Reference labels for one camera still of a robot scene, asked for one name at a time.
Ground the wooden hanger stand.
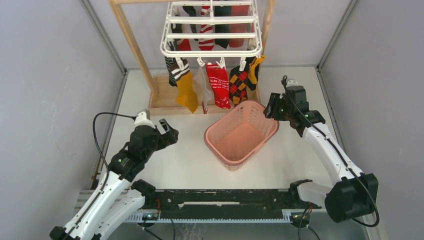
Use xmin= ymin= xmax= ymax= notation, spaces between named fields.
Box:
xmin=109 ymin=0 xmax=275 ymax=115

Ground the pink plastic basket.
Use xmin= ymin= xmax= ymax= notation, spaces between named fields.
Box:
xmin=203 ymin=100 xmax=279 ymax=171

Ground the red snowflake sock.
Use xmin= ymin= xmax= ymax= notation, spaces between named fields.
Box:
xmin=205 ymin=62 xmax=231 ymax=109

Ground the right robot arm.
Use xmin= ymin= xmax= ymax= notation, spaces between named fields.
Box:
xmin=263 ymin=75 xmax=381 ymax=228

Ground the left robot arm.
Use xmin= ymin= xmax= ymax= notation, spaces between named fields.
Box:
xmin=49 ymin=109 xmax=179 ymax=240

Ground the white plastic sock hanger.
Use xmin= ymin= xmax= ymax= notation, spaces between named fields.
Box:
xmin=160 ymin=0 xmax=263 ymax=70

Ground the mustard yellow sock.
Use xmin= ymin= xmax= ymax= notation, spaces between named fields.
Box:
xmin=248 ymin=55 xmax=266 ymax=87

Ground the argyle red yellow sock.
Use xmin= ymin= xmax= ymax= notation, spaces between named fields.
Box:
xmin=229 ymin=62 xmax=257 ymax=106

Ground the yellow brown striped sock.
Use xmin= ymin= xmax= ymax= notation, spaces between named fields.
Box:
xmin=171 ymin=59 xmax=199 ymax=114

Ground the grey white sock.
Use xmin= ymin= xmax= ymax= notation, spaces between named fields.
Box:
xmin=193 ymin=66 xmax=214 ymax=114

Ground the black white striped sock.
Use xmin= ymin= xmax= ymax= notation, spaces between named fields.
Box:
xmin=164 ymin=56 xmax=177 ymax=87

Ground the red white striped sock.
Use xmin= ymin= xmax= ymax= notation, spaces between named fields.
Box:
xmin=198 ymin=4 xmax=216 ymax=51

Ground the red sock white pattern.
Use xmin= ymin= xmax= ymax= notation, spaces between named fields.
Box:
xmin=229 ymin=5 xmax=249 ymax=48

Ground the black striped narrow sock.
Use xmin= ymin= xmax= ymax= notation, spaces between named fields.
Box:
xmin=182 ymin=5 xmax=198 ymax=34

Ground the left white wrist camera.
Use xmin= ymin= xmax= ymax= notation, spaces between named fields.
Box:
xmin=134 ymin=109 xmax=156 ymax=129

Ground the black mounting rail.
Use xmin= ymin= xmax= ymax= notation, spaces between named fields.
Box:
xmin=142 ymin=189 xmax=310 ymax=221

